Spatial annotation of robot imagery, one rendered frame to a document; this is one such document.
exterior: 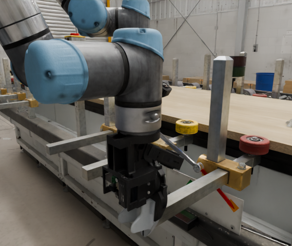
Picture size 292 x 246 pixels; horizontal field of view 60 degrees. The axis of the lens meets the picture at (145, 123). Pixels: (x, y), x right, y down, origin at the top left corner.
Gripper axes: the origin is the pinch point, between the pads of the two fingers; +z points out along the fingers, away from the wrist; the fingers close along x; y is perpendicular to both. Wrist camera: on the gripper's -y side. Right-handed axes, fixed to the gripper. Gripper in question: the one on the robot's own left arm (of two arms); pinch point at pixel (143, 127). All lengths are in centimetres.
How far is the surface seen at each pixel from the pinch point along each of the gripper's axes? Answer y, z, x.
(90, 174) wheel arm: 5.6, 8.6, 18.2
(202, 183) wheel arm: -22.1, 6.9, 12.3
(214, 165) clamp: -22.5, 6.6, 2.2
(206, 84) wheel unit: 15, 1, -128
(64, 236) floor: 77, 93, -33
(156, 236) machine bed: 13, 72, -38
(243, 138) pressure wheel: -27.5, 2.3, -10.4
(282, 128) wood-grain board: -37.4, 2.9, -30.5
